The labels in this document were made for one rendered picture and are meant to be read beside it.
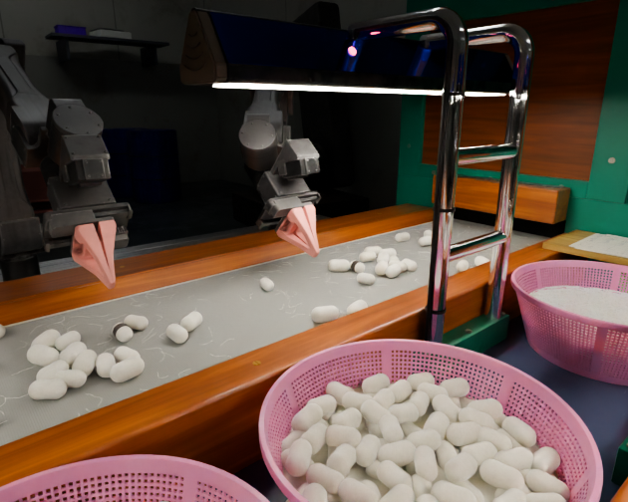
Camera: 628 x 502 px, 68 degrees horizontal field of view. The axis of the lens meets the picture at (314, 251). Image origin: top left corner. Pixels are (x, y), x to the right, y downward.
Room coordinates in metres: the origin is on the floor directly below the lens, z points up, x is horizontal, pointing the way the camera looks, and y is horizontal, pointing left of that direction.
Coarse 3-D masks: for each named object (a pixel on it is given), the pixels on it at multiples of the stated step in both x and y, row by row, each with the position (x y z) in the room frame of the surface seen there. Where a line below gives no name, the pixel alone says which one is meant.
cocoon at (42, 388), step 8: (32, 384) 0.39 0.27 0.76; (40, 384) 0.39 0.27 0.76; (48, 384) 0.39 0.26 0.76; (56, 384) 0.39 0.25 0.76; (64, 384) 0.40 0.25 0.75; (32, 392) 0.39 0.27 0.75; (40, 392) 0.39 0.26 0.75; (48, 392) 0.39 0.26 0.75; (56, 392) 0.39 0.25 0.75; (64, 392) 0.40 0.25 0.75
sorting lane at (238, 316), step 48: (384, 240) 0.98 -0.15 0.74; (528, 240) 0.98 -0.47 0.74; (192, 288) 0.69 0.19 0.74; (240, 288) 0.69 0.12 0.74; (288, 288) 0.69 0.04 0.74; (336, 288) 0.69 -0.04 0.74; (384, 288) 0.69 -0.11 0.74; (96, 336) 0.53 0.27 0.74; (144, 336) 0.53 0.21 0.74; (192, 336) 0.53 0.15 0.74; (240, 336) 0.53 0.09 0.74; (288, 336) 0.53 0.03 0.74; (0, 384) 0.42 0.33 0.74; (96, 384) 0.42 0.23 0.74; (144, 384) 0.42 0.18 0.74; (0, 432) 0.35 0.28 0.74
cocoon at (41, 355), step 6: (30, 348) 0.46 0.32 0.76; (36, 348) 0.46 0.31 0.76; (42, 348) 0.46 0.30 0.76; (48, 348) 0.46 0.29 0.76; (30, 354) 0.46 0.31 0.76; (36, 354) 0.45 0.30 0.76; (42, 354) 0.45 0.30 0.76; (48, 354) 0.45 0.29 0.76; (54, 354) 0.46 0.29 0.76; (30, 360) 0.46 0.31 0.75; (36, 360) 0.45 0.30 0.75; (42, 360) 0.45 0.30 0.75; (48, 360) 0.45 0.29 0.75; (54, 360) 0.45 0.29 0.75
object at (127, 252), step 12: (324, 216) 1.53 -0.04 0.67; (240, 228) 1.36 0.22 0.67; (252, 228) 1.36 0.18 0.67; (264, 228) 1.36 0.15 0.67; (168, 240) 1.23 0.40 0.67; (180, 240) 1.23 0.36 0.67; (192, 240) 1.23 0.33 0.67; (204, 240) 1.23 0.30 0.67; (120, 252) 1.12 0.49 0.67; (132, 252) 1.12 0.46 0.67; (144, 252) 1.12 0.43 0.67; (48, 264) 1.02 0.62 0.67; (60, 264) 1.02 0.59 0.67; (72, 264) 1.02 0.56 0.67; (0, 276) 0.94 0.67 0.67
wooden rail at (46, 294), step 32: (320, 224) 1.02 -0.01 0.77; (352, 224) 1.02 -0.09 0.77; (384, 224) 1.06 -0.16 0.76; (416, 224) 1.12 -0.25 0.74; (160, 256) 0.78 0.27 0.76; (192, 256) 0.78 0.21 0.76; (224, 256) 0.79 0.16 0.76; (256, 256) 0.83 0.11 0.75; (288, 256) 0.86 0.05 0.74; (0, 288) 0.63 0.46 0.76; (32, 288) 0.63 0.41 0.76; (64, 288) 0.63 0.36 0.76; (96, 288) 0.65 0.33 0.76; (128, 288) 0.67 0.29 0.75; (0, 320) 0.56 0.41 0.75
